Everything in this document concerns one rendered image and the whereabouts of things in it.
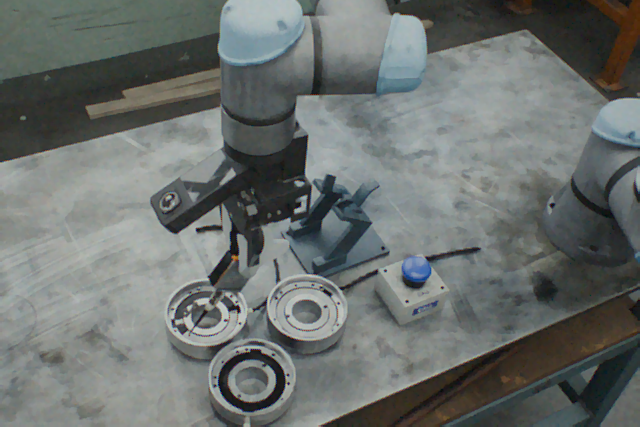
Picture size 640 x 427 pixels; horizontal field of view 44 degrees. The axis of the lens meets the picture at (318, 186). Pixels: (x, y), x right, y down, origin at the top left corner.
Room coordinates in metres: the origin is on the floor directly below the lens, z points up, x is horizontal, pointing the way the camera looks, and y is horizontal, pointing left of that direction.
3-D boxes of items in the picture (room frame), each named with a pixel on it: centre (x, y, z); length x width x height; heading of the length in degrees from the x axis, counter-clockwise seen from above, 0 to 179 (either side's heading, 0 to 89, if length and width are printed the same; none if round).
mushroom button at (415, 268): (0.68, -0.14, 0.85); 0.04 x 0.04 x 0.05
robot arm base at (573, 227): (0.86, -0.43, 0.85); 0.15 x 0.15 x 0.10
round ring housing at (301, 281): (0.62, 0.00, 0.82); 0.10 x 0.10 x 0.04
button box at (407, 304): (0.68, -0.15, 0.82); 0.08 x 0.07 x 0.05; 122
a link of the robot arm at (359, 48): (0.65, -0.03, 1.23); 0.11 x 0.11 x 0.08; 12
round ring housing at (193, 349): (0.59, 0.12, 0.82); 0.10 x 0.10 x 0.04
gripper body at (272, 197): (0.62, 0.06, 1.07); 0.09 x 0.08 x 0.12; 123
